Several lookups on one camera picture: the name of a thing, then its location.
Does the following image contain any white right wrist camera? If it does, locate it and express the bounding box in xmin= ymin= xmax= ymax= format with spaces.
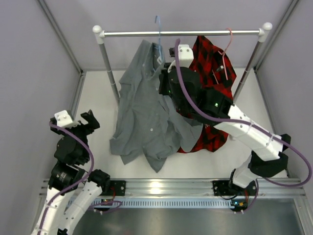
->
xmin=178 ymin=44 xmax=194 ymax=68

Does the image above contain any grey button shirt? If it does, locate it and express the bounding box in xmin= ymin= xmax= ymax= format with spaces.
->
xmin=110 ymin=40 xmax=203 ymax=172

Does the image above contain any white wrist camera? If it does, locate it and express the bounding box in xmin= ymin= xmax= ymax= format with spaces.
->
xmin=178 ymin=44 xmax=194 ymax=68
xmin=54 ymin=110 xmax=81 ymax=128

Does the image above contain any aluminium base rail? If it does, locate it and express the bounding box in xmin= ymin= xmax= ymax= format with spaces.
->
xmin=40 ymin=178 xmax=306 ymax=199

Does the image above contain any red black plaid shirt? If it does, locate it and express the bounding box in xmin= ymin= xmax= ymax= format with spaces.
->
xmin=178 ymin=36 xmax=237 ymax=153

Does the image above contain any slotted grey cable duct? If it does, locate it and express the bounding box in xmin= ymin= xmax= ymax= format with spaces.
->
xmin=88 ymin=198 xmax=234 ymax=209

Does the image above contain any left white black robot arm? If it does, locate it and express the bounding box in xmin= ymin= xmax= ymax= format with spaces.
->
xmin=32 ymin=110 xmax=111 ymax=235

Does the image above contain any pink wire hanger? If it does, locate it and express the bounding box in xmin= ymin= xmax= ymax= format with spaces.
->
xmin=213 ymin=28 xmax=233 ymax=84

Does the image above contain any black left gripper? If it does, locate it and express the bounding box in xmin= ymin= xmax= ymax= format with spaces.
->
xmin=52 ymin=110 xmax=100 ymax=163

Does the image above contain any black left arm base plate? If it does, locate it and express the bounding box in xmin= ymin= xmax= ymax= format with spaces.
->
xmin=107 ymin=180 xmax=126 ymax=196

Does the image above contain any silver clothes rack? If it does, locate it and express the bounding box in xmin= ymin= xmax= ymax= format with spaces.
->
xmin=92 ymin=22 xmax=272 ymax=102

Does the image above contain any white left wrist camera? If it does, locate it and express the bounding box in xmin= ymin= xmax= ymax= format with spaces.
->
xmin=54 ymin=110 xmax=81 ymax=128

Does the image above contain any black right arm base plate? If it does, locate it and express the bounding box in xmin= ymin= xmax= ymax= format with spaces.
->
xmin=212 ymin=180 xmax=245 ymax=196

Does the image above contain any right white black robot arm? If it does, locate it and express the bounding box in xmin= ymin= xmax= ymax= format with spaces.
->
xmin=159 ymin=63 xmax=291 ymax=194

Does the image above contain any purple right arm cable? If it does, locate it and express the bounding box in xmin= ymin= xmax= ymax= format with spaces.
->
xmin=174 ymin=38 xmax=313 ymax=213

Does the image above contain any blue wire hanger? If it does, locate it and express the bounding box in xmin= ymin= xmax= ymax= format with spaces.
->
xmin=154 ymin=15 xmax=164 ymax=64

